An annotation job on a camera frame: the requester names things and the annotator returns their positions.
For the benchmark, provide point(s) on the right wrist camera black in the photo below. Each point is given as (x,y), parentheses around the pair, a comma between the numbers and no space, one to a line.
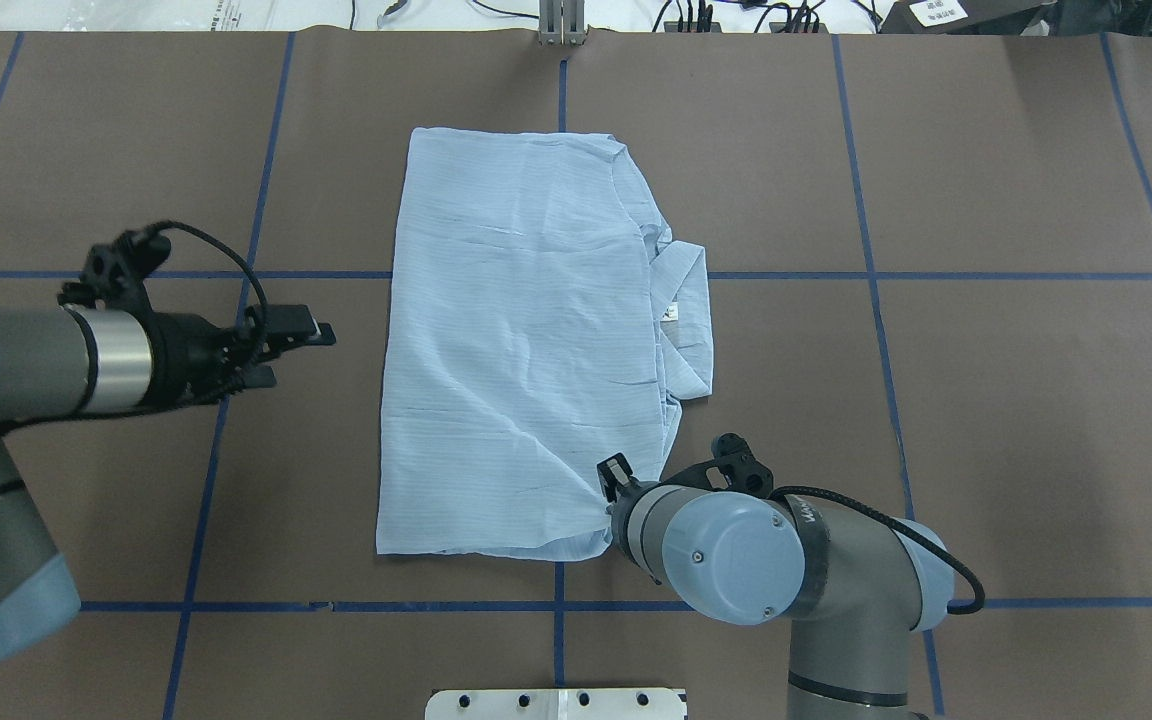
(733,468)

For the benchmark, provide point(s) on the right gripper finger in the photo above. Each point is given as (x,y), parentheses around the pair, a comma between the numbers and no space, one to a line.
(616,478)

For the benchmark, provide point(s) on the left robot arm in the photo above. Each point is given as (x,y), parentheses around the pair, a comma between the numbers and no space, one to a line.
(73,365)

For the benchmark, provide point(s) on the aluminium frame post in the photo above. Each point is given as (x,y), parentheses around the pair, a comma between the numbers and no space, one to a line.
(562,23)

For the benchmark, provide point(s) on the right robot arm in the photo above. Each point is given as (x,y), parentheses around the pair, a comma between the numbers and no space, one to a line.
(853,583)

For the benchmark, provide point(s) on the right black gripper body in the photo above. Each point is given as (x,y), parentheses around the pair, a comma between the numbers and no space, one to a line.
(617,481)

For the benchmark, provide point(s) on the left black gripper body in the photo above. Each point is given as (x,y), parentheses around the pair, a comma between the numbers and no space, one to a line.
(188,352)

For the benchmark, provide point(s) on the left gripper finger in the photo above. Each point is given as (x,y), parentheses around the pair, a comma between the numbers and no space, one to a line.
(251,377)
(284,327)

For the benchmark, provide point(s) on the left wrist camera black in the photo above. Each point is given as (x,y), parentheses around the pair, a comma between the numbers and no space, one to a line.
(114,274)

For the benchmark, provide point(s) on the light blue button shirt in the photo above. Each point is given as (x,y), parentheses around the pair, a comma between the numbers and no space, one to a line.
(543,317)

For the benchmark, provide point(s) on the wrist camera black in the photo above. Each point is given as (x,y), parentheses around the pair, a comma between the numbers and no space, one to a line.
(733,468)
(114,274)

